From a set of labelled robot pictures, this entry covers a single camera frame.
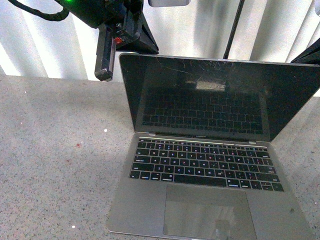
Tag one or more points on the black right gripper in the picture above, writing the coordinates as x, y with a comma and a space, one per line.
121, 25

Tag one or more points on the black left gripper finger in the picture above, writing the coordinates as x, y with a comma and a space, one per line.
309, 56

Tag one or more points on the grey laptop with black screen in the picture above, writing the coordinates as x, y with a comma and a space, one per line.
200, 164

